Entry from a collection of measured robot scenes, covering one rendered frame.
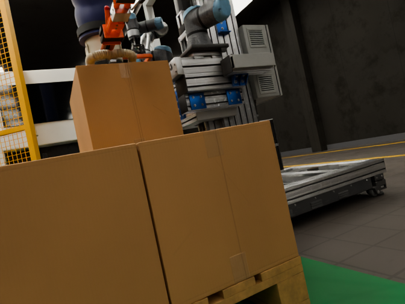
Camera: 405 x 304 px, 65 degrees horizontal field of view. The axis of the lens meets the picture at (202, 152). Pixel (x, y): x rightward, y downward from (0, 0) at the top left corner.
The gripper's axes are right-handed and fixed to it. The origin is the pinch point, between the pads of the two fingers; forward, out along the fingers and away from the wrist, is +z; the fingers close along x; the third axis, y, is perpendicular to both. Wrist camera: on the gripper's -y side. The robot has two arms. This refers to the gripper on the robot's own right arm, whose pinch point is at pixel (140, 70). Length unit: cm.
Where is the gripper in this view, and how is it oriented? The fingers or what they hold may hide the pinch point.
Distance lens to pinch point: 211.7
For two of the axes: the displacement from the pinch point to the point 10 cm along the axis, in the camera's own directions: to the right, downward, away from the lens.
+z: 2.1, 9.8, -0.1
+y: 4.1, -1.0, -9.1
